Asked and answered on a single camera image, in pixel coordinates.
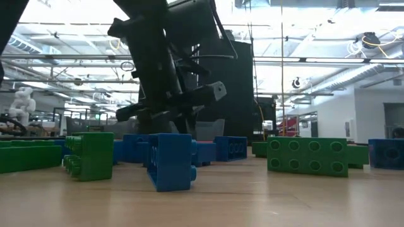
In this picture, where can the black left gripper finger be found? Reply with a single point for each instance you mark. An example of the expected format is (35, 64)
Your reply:
(154, 124)
(188, 121)

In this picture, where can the blue 2x4 toy brick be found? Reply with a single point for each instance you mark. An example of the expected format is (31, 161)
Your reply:
(135, 149)
(172, 160)
(231, 149)

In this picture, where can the grey translucent plastic bin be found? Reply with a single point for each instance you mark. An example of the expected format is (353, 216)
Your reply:
(123, 127)
(210, 130)

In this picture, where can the green 2x4 toy brick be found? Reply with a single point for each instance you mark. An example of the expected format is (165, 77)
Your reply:
(31, 159)
(307, 156)
(94, 157)
(259, 149)

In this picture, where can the blue 2x2 toy brick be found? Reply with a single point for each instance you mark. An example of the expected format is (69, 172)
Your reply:
(117, 153)
(386, 154)
(204, 153)

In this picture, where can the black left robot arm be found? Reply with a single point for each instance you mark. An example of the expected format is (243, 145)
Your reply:
(9, 25)

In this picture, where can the orange 2x4 toy brick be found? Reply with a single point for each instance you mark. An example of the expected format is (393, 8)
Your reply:
(205, 142)

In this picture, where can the thin vertical metal pole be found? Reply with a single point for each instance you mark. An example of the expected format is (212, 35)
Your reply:
(282, 79)

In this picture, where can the red rack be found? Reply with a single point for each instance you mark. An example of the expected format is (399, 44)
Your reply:
(292, 124)

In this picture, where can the white robot figure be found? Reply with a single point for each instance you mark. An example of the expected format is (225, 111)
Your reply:
(22, 105)

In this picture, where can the green 2x2 toy brick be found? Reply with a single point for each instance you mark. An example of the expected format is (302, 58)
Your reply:
(358, 156)

